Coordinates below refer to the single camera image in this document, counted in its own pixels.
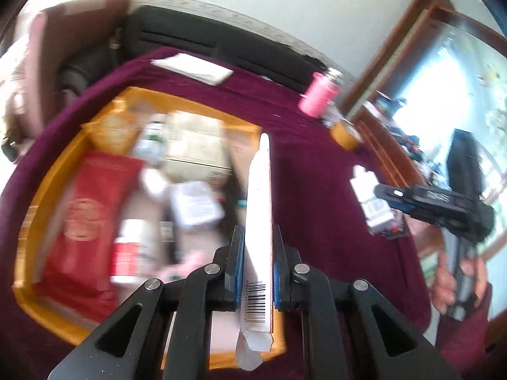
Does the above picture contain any pink bottle with metal cap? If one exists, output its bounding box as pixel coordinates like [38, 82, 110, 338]
[298, 68, 344, 118]

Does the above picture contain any maroon tablecloth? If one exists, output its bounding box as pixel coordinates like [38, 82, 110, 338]
[0, 47, 492, 380]

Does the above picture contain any pale cardboard box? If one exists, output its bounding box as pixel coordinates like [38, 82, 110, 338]
[164, 111, 234, 185]

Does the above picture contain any bright window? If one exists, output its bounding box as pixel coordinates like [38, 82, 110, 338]
[392, 24, 507, 254]

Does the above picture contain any red packet with gold emblem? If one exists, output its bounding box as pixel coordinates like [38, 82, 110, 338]
[35, 150, 145, 321]

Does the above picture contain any floral patterned cloth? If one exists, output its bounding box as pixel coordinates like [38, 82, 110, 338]
[0, 43, 32, 127]

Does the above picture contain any yellow packet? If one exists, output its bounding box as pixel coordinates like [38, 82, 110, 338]
[81, 101, 141, 155]

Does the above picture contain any small white dropper bottle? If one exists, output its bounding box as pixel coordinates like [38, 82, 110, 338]
[140, 166, 172, 196]

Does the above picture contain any white bottle with green label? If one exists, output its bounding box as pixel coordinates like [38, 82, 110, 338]
[132, 121, 169, 165]

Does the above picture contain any white paper booklet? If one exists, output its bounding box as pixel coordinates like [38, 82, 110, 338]
[151, 53, 234, 86]

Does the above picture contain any person's right forearm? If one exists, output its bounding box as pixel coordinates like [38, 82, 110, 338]
[433, 285, 494, 380]

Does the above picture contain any long white box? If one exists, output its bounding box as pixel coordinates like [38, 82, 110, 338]
[235, 132, 275, 371]

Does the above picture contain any person's right hand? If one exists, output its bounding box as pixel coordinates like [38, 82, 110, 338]
[431, 251, 492, 317]

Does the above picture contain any small white printed box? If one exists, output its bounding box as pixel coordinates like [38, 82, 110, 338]
[168, 181, 226, 228]

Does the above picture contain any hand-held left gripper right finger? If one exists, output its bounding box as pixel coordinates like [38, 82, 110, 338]
[271, 225, 462, 380]

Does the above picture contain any wooden door frame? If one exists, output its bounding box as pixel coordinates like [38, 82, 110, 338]
[343, 0, 456, 123]

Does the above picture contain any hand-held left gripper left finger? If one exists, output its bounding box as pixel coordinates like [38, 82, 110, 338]
[48, 225, 246, 380]

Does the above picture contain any black sofa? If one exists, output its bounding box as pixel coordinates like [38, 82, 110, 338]
[57, 5, 331, 96]

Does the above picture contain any white bottle with red label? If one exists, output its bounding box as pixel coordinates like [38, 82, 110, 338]
[109, 218, 159, 286]

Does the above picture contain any brown armchair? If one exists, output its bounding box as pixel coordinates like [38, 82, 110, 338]
[24, 0, 131, 135]

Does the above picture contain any small white capped bottle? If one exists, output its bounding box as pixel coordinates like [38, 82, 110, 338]
[350, 165, 399, 235]

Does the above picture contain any pink round compact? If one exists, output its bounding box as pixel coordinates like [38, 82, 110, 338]
[154, 251, 210, 282]

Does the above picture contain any yellow wooden tray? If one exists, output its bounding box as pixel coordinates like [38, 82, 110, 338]
[12, 86, 288, 371]

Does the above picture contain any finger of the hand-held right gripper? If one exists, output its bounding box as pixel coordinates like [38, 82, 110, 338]
[374, 184, 414, 216]

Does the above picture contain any yellow tape roll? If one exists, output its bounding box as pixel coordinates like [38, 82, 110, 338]
[331, 119, 363, 151]

